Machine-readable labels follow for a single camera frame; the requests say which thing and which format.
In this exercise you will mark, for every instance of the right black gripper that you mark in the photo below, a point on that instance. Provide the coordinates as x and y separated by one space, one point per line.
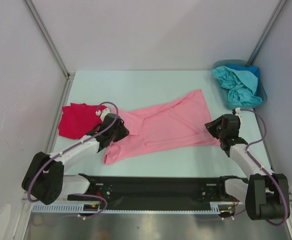
212 128

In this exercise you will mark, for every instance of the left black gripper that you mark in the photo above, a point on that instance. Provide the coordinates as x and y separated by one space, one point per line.
124 132

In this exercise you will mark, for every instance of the pink t shirt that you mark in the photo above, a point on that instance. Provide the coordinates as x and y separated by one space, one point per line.
180 123

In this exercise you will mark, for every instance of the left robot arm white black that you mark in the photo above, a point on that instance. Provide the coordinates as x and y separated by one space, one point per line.
45 179

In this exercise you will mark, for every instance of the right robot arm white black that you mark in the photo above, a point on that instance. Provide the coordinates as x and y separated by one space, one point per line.
266 194

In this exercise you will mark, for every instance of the red folded t shirt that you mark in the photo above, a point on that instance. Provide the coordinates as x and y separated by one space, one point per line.
78 119

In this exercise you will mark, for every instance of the light blue t shirt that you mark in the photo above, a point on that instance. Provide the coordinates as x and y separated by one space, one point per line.
238 86

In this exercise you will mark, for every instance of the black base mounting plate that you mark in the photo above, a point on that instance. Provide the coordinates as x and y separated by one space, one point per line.
158 193

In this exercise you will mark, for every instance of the dark blue t shirt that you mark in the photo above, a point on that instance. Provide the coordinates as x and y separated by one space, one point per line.
253 69

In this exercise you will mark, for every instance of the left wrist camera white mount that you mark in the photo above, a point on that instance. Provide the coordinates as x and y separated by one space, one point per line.
103 113

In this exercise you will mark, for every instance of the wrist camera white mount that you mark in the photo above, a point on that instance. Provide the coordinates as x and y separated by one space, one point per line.
237 112
103 113

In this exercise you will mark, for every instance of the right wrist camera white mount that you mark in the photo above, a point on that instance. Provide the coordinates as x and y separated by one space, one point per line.
237 112

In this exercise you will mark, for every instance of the left aluminium frame post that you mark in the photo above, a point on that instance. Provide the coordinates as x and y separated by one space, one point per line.
34 14

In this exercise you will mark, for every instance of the aluminium frame post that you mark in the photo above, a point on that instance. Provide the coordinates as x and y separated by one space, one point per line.
34 14
267 30

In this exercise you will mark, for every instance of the right aluminium frame post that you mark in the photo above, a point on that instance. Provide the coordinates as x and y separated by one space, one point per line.
267 30

